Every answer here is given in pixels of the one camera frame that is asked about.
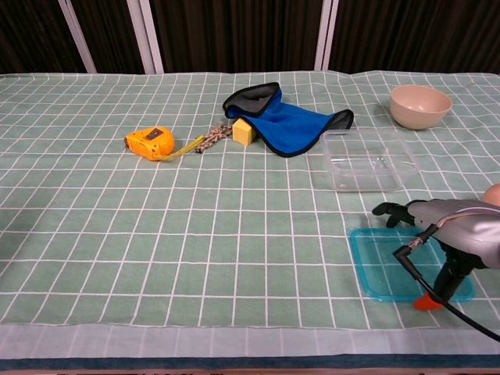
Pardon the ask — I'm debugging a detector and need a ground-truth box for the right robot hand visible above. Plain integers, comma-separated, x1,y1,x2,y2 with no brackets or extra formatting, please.
371,198,500,312

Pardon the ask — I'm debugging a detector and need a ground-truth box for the translucent blue plastic lid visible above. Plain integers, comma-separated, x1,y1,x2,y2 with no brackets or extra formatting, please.
347,226,476,302

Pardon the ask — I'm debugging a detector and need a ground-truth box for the clear plastic container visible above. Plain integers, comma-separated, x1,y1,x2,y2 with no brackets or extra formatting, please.
320,128,421,193

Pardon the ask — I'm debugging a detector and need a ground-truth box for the pink toy peach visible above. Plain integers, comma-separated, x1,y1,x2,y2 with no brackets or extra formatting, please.
483,182,500,206

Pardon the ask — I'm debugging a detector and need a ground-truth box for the beige bowl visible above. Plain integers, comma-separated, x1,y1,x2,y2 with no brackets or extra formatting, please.
389,84,453,130

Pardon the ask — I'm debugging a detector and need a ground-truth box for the blue cloth with grey lining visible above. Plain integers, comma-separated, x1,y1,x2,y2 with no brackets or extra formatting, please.
222,81,355,159

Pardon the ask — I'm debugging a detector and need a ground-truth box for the yellow foam block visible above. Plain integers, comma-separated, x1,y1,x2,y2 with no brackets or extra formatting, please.
232,118,258,147

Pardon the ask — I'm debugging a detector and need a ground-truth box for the black pleated curtain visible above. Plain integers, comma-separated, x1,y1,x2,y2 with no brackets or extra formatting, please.
0,0,500,75

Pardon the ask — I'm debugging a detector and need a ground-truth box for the green checked tablecloth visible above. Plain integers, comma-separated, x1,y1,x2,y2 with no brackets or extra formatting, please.
0,70,500,370

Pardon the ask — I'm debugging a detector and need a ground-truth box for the yellow tape measure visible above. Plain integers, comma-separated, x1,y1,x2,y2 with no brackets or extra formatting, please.
123,127,206,162

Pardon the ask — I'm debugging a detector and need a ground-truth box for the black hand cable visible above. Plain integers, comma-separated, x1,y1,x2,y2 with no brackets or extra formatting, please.
392,223,500,343

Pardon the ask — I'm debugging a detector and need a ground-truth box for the white frame post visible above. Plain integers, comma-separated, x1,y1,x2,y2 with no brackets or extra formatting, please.
58,0,98,74
314,0,340,72
127,0,165,75

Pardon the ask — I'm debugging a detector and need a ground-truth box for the braided rope piece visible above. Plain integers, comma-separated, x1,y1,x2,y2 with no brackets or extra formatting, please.
194,125,234,154

